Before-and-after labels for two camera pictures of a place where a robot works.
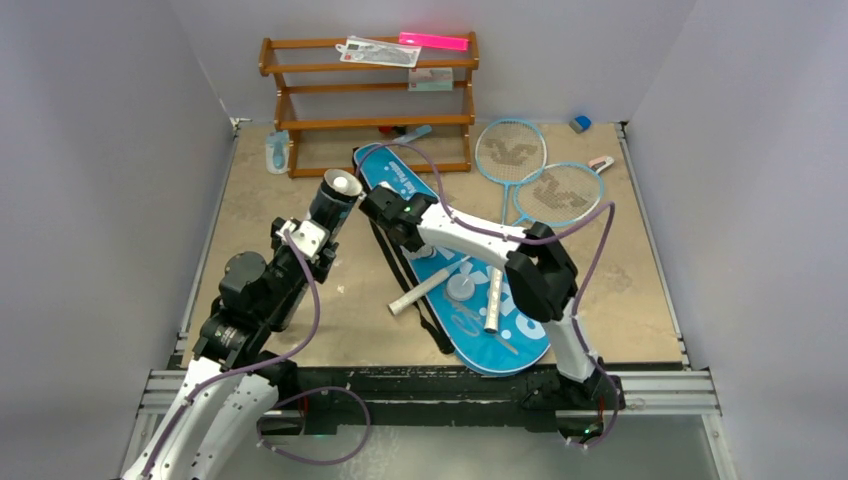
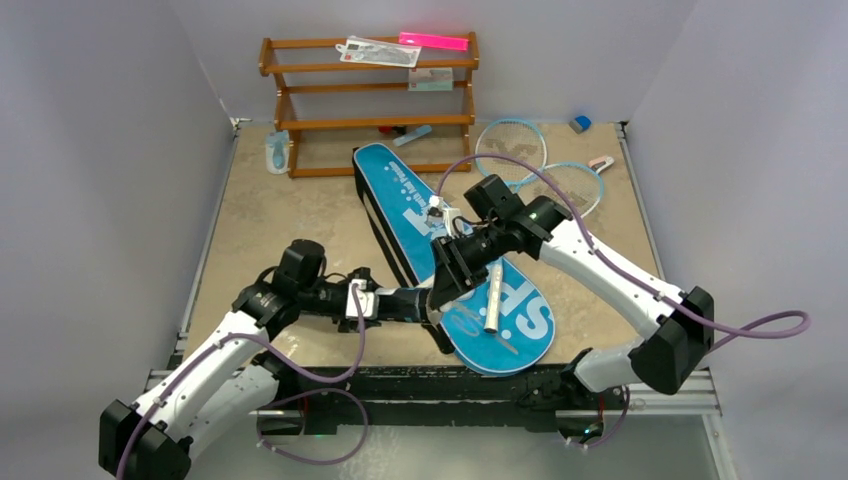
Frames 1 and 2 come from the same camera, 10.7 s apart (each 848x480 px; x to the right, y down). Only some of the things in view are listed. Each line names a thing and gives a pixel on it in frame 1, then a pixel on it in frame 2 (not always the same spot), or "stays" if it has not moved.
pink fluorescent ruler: x=434 y=41 stays
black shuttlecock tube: x=335 y=198 -> x=402 y=304
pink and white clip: x=601 y=163 stays
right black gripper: x=382 y=204 -> x=448 y=262
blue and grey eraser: x=580 y=124 stays
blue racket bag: x=468 y=303 stays
